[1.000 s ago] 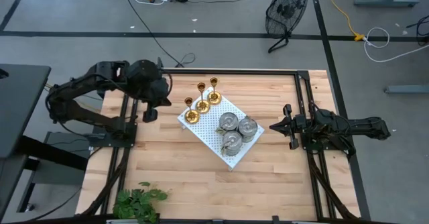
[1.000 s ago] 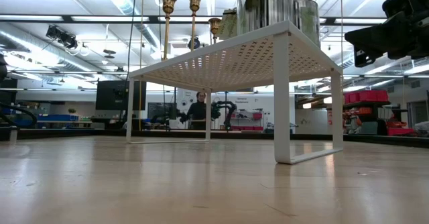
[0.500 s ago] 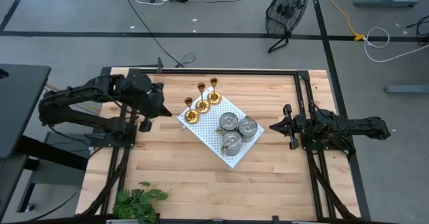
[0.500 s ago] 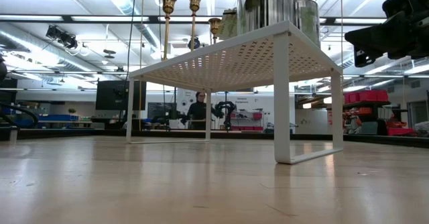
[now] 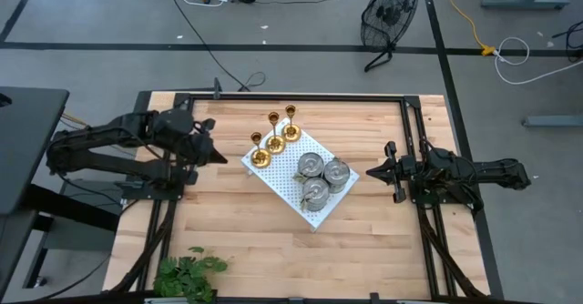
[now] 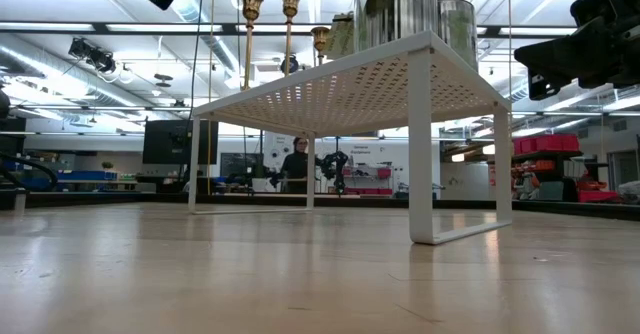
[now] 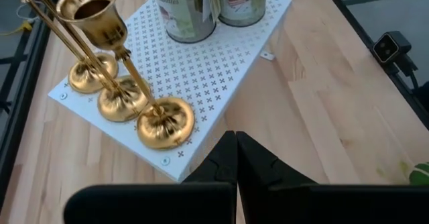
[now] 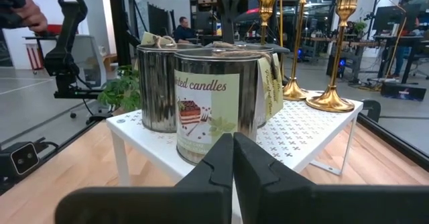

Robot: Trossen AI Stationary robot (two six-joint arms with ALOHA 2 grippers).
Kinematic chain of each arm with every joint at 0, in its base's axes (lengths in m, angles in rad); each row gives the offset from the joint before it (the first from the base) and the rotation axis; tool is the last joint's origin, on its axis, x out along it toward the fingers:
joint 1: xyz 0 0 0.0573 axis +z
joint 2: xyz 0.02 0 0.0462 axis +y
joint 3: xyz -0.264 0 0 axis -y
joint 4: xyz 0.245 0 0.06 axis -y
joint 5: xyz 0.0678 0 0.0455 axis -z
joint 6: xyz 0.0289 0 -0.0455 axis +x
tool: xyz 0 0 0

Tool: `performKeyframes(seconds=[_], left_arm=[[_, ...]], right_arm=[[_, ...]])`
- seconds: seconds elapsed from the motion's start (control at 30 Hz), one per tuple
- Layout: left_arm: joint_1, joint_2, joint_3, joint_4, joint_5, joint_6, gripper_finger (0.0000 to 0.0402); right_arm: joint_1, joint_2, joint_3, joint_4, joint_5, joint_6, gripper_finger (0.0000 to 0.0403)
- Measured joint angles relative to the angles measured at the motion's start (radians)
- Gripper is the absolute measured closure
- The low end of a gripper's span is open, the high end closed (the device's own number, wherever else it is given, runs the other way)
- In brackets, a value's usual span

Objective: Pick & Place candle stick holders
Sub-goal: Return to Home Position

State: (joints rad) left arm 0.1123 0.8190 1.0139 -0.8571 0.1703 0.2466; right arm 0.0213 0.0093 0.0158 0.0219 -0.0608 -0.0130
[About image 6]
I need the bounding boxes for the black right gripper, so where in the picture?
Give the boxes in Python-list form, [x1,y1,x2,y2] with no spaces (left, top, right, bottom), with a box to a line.
[514,13,640,101]

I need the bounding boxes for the silver metal tin candle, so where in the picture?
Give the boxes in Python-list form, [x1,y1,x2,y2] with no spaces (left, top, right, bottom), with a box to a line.
[352,0,442,54]
[438,0,480,73]
[323,12,357,60]

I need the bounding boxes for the brass candlestick holder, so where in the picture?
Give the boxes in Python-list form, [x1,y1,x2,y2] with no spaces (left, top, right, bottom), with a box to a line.
[310,26,331,67]
[279,0,303,78]
[239,0,265,93]

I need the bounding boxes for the red storage bin rack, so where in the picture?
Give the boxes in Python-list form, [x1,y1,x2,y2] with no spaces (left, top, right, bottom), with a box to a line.
[512,133,621,205]

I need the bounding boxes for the white perforated metal shelf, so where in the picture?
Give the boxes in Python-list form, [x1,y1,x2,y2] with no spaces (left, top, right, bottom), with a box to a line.
[187,29,513,246]

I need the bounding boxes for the blue storage bins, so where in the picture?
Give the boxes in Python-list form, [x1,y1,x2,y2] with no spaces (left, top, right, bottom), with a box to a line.
[57,170,119,183]

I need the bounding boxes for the person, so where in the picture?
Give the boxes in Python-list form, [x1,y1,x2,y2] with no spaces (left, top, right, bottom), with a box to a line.
[279,136,314,195]

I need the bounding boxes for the black overhead frame bar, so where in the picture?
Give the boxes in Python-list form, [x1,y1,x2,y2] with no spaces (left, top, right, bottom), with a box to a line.
[0,21,576,38]

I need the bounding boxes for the black ceiling-mounted camera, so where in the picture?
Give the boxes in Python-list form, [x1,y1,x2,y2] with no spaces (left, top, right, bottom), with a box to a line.
[68,37,117,74]

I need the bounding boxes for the black round overhead camera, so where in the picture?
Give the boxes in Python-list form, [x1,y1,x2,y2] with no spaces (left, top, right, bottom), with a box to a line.
[279,53,300,75]

